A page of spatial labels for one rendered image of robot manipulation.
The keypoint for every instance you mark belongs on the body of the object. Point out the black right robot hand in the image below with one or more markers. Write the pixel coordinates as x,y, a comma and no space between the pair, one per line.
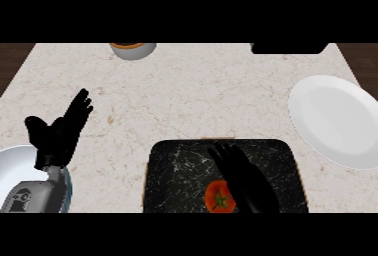
248,180

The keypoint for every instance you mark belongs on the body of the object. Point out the white oval plate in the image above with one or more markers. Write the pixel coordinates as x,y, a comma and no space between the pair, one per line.
339,120

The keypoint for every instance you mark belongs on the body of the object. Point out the red tomato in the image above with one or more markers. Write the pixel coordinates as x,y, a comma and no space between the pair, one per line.
218,196

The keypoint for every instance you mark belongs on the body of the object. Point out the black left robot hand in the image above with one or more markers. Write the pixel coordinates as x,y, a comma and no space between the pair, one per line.
54,133

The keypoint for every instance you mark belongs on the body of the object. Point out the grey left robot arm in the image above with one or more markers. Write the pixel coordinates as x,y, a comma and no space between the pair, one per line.
37,193

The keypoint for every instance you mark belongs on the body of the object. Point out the grey cup with orange content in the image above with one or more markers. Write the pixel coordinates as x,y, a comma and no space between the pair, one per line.
133,50

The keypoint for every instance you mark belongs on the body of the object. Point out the white bowl with blue rim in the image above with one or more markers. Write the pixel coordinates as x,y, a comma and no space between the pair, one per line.
16,166

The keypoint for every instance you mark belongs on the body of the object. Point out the black marble tray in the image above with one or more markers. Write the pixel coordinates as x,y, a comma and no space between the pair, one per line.
181,180

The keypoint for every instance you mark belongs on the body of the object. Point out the black appliance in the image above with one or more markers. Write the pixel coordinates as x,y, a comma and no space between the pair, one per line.
288,48

